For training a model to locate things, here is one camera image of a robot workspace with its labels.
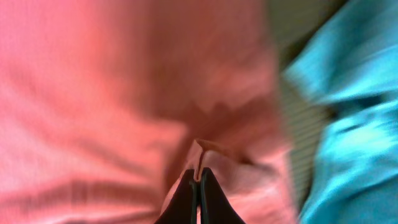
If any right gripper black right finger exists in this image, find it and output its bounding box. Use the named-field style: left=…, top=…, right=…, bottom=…
left=200, top=167, right=245, bottom=224

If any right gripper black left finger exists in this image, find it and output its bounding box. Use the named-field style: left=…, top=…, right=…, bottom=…
left=155, top=169, right=198, bottom=224

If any red printed t-shirt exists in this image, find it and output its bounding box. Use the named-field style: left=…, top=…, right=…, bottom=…
left=1, top=0, right=297, bottom=223

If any light blue grey garment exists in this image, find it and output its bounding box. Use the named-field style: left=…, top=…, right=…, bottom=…
left=285, top=0, right=397, bottom=224

